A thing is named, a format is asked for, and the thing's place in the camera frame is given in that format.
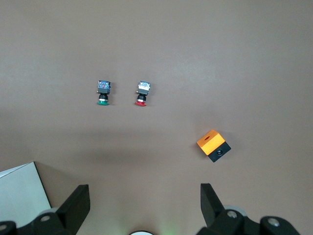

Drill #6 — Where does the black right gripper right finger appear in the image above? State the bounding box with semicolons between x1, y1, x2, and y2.
195;183;261;235

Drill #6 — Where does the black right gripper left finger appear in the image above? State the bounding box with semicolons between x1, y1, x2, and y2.
17;184;91;235

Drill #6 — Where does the red push button switch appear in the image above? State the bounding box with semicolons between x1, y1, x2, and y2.
134;80;152;108

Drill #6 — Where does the white drawer cabinet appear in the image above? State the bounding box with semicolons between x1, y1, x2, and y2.
0;161;53;228

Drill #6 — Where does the orange and black button box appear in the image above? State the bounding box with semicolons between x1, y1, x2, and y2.
196;129;232;164

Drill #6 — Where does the green push button switch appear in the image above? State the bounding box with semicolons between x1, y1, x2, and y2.
95;79;112;107

